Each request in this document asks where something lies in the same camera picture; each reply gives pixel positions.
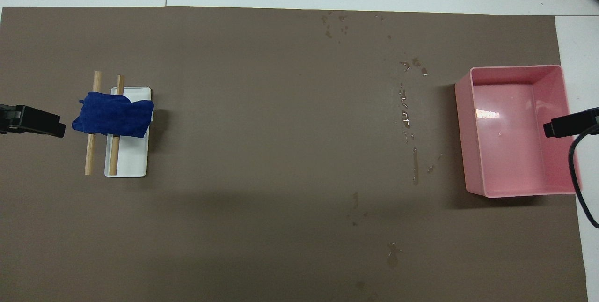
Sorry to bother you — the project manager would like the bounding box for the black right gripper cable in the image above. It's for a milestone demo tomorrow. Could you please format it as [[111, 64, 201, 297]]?
[[568, 124, 599, 228]]

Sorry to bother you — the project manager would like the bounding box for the dark blue towel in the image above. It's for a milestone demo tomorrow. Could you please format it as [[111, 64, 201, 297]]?
[[72, 90, 154, 139]]

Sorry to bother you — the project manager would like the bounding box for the white towel rack base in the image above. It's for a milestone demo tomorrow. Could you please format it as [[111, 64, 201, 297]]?
[[104, 87, 152, 178]]

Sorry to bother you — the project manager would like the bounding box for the pink plastic bin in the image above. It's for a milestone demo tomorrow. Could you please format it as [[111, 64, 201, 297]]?
[[454, 64, 582, 199]]

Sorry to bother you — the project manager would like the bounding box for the brown table mat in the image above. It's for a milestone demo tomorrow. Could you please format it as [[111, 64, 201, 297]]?
[[0, 6, 589, 302]]

